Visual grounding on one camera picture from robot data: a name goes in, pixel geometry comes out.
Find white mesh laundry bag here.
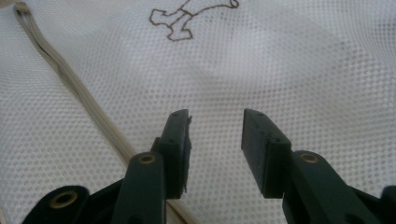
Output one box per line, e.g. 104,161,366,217
0,0,396,224

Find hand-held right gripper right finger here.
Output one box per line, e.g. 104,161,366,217
241,108,293,200

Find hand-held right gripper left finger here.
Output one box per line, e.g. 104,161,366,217
151,108,192,200

